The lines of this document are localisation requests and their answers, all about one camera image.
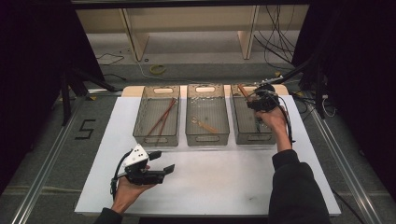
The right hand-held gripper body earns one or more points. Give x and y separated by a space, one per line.
264 99

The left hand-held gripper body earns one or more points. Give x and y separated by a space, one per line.
137 165

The smoky clear plastic bin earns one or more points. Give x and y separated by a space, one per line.
144 112
244 124
208 107

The brown wooden chopstick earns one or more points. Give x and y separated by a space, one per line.
162 117
166 119

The person's right hand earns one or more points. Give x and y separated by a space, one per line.
274 119

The person's left hand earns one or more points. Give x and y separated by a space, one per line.
127 191

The silver metal rod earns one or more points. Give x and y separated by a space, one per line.
267 81

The black metal stand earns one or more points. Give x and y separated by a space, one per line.
65 93
317 87

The yellow tape roll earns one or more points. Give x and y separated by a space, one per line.
151 69

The black curtain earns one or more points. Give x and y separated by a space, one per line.
31 77
358 77

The aluminium floor rail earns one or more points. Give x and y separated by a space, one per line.
46 161
345 168

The light wooden desk frame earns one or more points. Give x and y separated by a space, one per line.
137 40

